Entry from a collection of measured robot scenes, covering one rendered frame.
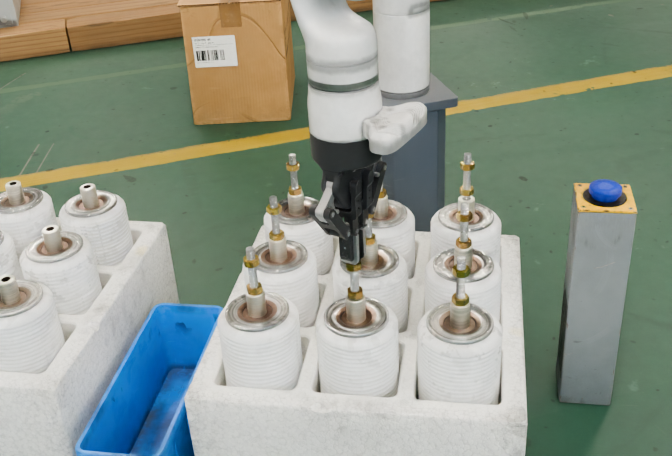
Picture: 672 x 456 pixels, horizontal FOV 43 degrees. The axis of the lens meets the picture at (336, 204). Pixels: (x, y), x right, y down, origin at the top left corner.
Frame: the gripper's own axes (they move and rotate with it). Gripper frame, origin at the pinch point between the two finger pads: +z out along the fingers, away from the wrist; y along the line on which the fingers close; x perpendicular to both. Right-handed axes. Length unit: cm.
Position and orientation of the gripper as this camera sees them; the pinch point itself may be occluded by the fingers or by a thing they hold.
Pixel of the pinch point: (352, 243)
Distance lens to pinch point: 94.6
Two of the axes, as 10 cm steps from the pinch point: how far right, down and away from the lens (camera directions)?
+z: 0.6, 8.7, 4.9
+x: 8.6, 2.1, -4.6
